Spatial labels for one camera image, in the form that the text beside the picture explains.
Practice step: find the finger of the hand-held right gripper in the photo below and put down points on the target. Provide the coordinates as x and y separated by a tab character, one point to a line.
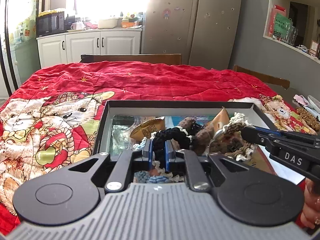
255	136
270	131

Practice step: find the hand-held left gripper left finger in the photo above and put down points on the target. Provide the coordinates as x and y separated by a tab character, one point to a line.
149	153

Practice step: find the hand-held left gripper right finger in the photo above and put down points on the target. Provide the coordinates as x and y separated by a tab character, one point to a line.
167	156

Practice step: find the brown and white knitted tie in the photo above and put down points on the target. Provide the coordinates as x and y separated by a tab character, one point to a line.
225	145

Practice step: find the brown fuzzy hair claw clip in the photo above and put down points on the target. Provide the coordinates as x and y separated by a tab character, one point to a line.
202	137

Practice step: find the black cardboard box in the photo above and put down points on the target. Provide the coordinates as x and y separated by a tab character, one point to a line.
175	111

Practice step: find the person's right hand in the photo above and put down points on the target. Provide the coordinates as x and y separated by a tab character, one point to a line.
312	210

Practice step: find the small brown snack packet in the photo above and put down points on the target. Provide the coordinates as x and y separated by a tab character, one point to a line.
147	128

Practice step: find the pink scalloped dish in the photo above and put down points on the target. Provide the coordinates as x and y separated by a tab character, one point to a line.
301	101

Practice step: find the white plate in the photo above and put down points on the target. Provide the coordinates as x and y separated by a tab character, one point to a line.
314	103

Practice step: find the dark wooden chair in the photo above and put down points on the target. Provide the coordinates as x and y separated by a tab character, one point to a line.
262	77
137	58

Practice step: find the red printed bear blanket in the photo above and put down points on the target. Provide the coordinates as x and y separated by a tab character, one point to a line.
150	80

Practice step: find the clear drinking glasses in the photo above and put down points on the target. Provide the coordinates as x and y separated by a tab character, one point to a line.
292	36

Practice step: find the green printed bag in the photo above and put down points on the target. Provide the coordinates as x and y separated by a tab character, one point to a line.
281	27

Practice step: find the grey double-door fridge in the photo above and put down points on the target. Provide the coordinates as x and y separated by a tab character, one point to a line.
175	42

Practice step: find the red printed bag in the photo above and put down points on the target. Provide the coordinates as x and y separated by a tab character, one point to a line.
273	15

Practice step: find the white kitchen cabinet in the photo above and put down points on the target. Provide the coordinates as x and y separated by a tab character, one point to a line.
82	45

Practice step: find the orange box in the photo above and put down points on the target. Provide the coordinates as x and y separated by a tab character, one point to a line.
130	24

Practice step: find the white plastic basin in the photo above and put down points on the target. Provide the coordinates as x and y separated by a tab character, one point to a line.
107	23

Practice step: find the girl sticker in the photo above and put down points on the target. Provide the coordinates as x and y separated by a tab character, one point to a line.
167	13

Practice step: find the white mug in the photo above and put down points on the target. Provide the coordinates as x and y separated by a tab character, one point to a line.
76	25

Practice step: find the black microwave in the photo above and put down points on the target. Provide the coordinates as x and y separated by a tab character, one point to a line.
48	25

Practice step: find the small picture frame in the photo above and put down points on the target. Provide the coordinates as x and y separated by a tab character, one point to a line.
313	48

